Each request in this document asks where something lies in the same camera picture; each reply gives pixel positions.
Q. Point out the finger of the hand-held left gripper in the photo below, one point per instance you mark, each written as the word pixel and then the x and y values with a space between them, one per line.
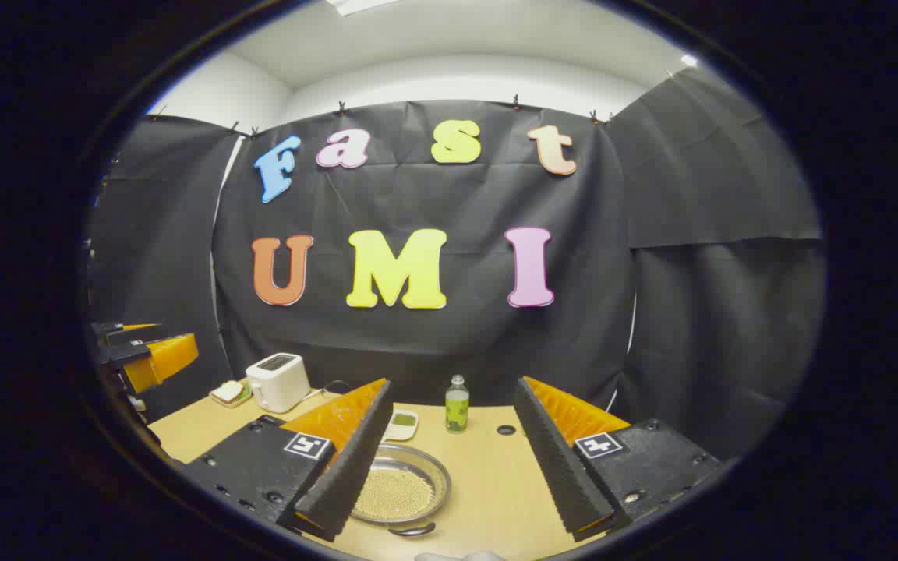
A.
pixel 110 329
pixel 160 358

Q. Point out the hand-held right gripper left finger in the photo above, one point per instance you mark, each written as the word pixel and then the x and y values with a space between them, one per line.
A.
pixel 355 460

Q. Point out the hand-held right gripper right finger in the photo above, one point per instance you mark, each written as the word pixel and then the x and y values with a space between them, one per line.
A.
pixel 554 460

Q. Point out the pile of soybeans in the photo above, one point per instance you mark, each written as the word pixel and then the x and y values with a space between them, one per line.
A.
pixel 398 495

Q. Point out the white divided dish with beans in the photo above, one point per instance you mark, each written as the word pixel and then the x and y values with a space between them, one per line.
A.
pixel 402 425

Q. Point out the sandwich with lettuce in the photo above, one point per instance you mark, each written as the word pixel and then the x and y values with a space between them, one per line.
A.
pixel 227 389

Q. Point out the small pale serving tray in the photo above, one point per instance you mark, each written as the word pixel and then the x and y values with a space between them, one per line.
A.
pixel 240 401

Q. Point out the green label drink bottle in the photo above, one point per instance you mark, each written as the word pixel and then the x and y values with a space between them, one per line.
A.
pixel 457 409

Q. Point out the white toaster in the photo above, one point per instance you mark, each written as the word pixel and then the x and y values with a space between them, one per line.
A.
pixel 277 382

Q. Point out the ceiling light panel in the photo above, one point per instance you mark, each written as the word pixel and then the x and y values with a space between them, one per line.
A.
pixel 359 5

